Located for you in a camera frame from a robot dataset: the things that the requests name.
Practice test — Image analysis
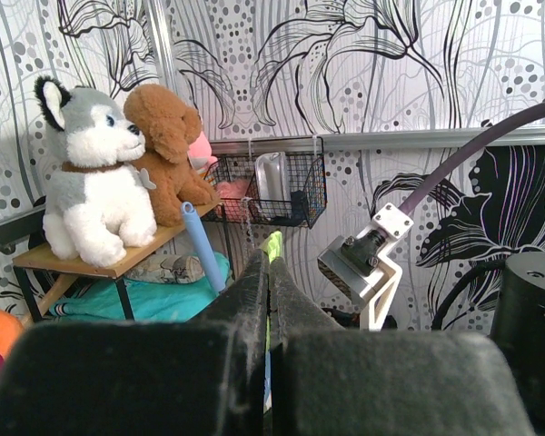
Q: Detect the silver foil pouch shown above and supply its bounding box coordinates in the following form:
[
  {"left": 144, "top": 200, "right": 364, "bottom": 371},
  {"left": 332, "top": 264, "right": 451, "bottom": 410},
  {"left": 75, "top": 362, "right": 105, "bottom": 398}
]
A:
[{"left": 255, "top": 152, "right": 290, "bottom": 201}]

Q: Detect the black wire basket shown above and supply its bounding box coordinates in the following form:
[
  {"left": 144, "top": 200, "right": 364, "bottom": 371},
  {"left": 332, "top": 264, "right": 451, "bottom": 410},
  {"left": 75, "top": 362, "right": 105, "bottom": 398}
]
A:
[{"left": 204, "top": 152, "right": 327, "bottom": 228}]

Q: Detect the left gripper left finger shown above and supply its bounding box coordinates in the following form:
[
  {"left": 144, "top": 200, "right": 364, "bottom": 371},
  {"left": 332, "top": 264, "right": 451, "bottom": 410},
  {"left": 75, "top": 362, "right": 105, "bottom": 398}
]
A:
[{"left": 0, "top": 250, "right": 269, "bottom": 435}]

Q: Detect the teal folded cloth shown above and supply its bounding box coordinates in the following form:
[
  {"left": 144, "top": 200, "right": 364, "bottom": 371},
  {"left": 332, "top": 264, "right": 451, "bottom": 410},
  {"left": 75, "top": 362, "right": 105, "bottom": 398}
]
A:
[{"left": 49, "top": 276, "right": 217, "bottom": 322}]

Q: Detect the pink plush toy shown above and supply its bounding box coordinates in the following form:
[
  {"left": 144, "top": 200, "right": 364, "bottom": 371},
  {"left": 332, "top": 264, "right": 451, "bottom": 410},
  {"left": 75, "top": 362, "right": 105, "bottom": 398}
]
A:
[{"left": 188, "top": 132, "right": 218, "bottom": 175}]

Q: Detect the green trash bag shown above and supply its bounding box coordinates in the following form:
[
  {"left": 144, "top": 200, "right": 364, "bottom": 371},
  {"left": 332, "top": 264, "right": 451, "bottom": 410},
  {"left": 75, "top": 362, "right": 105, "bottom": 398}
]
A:
[{"left": 261, "top": 231, "right": 283, "bottom": 412}]

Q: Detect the white dog plush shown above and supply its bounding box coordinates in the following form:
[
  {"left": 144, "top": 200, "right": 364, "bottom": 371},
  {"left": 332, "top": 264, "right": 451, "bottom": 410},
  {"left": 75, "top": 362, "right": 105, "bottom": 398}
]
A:
[{"left": 34, "top": 75, "right": 157, "bottom": 267}]

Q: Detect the patterned slipper on shelf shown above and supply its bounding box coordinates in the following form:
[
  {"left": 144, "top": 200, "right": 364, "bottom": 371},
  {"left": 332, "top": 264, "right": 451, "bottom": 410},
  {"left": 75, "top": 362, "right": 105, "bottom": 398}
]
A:
[{"left": 124, "top": 254, "right": 205, "bottom": 284}]

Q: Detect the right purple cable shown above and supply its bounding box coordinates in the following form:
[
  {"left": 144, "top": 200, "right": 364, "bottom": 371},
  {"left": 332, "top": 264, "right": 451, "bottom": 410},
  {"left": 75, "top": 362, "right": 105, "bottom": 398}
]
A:
[{"left": 398, "top": 96, "right": 545, "bottom": 214}]

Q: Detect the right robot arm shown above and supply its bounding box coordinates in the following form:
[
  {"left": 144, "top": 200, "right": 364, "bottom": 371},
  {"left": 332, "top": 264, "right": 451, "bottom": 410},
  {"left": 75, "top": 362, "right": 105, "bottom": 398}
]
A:
[{"left": 490, "top": 252, "right": 545, "bottom": 421}]

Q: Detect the brown teddy bear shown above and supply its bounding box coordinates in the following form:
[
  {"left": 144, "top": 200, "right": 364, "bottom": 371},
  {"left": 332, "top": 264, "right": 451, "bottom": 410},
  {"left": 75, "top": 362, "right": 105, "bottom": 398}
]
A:
[{"left": 124, "top": 84, "right": 218, "bottom": 227}]

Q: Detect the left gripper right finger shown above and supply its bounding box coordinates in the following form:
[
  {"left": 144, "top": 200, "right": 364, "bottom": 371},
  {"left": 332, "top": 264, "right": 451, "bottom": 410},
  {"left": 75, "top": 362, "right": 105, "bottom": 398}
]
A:
[{"left": 269, "top": 259, "right": 534, "bottom": 435}]

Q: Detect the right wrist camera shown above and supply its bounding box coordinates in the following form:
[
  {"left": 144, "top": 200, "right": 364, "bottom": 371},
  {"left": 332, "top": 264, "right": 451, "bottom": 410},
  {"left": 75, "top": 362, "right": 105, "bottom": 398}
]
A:
[{"left": 317, "top": 203, "right": 413, "bottom": 331}]

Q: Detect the blue broom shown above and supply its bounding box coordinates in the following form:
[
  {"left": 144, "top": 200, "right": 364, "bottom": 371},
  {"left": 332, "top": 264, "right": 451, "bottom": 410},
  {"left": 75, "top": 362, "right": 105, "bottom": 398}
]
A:
[{"left": 181, "top": 202, "right": 225, "bottom": 294}]

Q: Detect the orange plush toy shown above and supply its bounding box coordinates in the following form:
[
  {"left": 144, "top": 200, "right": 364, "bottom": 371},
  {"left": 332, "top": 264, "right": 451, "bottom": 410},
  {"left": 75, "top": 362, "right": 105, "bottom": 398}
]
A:
[{"left": 0, "top": 310, "right": 25, "bottom": 358}]

